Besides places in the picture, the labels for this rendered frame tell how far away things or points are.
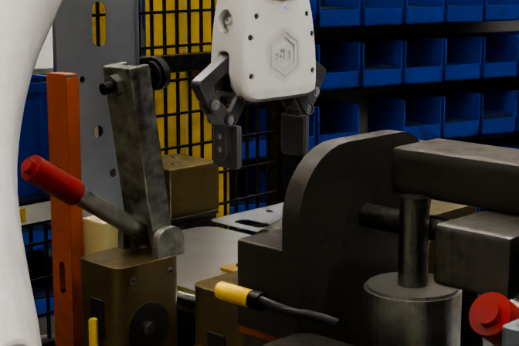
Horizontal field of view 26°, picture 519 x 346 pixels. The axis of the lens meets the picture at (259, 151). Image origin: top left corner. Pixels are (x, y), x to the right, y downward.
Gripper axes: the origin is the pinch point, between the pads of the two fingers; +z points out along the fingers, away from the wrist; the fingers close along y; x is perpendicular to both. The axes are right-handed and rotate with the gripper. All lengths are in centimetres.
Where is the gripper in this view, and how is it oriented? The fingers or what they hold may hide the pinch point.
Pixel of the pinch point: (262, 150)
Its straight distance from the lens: 106.9
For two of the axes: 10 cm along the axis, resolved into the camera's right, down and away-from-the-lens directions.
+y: 7.0, -1.2, 7.1
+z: 0.0, 9.9, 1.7
